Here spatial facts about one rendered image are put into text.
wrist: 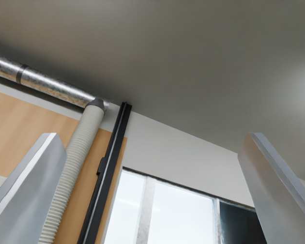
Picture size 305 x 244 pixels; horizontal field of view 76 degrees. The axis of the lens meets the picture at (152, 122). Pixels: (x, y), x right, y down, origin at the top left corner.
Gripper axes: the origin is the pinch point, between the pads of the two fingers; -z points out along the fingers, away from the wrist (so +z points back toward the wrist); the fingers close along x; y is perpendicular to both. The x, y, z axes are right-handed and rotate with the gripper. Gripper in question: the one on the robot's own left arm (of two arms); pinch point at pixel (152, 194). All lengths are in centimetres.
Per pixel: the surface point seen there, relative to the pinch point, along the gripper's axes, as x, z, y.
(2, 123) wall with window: -103, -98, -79
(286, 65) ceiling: 85, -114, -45
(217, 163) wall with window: 68, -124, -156
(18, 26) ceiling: -90, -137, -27
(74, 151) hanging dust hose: -52, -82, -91
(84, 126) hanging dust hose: -49, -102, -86
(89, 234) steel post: -39, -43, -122
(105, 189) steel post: -33, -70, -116
